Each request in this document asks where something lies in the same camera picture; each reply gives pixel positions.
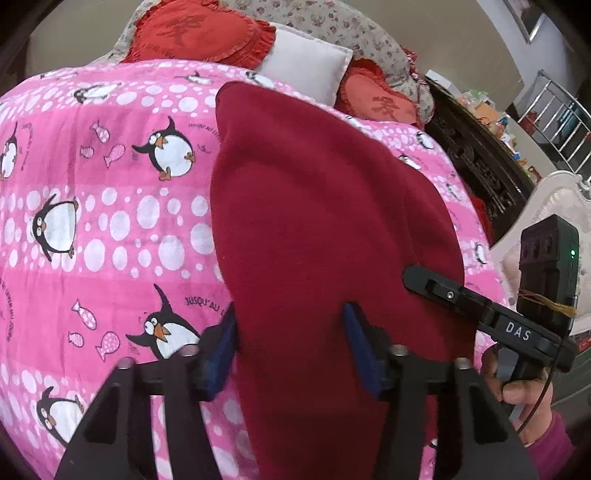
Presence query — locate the white ornate chair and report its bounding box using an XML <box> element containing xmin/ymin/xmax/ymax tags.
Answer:
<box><xmin>489</xmin><ymin>171</ymin><xmax>591</xmax><ymax>333</ymax></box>

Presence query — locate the metal rack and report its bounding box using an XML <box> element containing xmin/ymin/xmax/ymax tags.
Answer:
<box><xmin>519</xmin><ymin>69</ymin><xmax>591</xmax><ymax>174</ymax></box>

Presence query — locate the person's right forearm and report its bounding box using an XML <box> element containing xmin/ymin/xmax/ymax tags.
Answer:
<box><xmin>522</xmin><ymin>411</ymin><xmax>578</xmax><ymax>480</ymax></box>

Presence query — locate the red cloth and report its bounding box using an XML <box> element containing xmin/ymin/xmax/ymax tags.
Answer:
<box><xmin>471</xmin><ymin>198</ymin><xmax>492</xmax><ymax>241</ymax></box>

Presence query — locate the small red heart pillow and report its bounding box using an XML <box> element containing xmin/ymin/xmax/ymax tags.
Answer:
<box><xmin>335</xmin><ymin>59</ymin><xmax>423</xmax><ymax>127</ymax></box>

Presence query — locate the large red heart pillow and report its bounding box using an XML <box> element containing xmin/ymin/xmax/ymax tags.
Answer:
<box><xmin>122</xmin><ymin>0</ymin><xmax>278</xmax><ymax>65</ymax></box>

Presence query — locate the dark red sweater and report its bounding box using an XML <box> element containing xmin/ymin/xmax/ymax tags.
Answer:
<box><xmin>210</xmin><ymin>80</ymin><xmax>476</xmax><ymax>480</ymax></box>

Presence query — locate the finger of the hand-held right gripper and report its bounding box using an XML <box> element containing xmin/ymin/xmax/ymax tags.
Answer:
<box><xmin>402</xmin><ymin>265</ymin><xmax>497</xmax><ymax>328</ymax></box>

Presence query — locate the pink penguin print blanket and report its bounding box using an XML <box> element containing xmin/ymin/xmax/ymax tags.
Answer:
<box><xmin>0</xmin><ymin>60</ymin><xmax>518</xmax><ymax>480</ymax></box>

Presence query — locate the white square pillow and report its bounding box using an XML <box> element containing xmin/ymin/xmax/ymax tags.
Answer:
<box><xmin>254</xmin><ymin>22</ymin><xmax>354</xmax><ymax>107</ymax></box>

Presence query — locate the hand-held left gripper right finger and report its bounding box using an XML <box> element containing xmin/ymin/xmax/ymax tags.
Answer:
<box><xmin>342</xmin><ymin>302</ymin><xmax>541</xmax><ymax>480</ymax></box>

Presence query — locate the framed wall picture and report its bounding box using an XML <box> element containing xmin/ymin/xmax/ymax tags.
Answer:
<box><xmin>503</xmin><ymin>0</ymin><xmax>546</xmax><ymax>44</ymax></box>

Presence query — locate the dark carved wooden bed frame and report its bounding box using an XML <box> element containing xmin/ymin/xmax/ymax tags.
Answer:
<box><xmin>425</xmin><ymin>76</ymin><xmax>539</xmax><ymax>245</ymax></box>

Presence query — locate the person's right hand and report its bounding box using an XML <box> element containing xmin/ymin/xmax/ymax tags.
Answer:
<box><xmin>480</xmin><ymin>347</ymin><xmax>555</xmax><ymax>444</ymax></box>

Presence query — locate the pile of snack packets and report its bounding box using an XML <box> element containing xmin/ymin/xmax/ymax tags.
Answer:
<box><xmin>457</xmin><ymin>90</ymin><xmax>541</xmax><ymax>181</ymax></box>

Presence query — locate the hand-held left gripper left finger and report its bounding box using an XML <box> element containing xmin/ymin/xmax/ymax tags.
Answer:
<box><xmin>53</xmin><ymin>307</ymin><xmax>241</xmax><ymax>480</ymax></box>

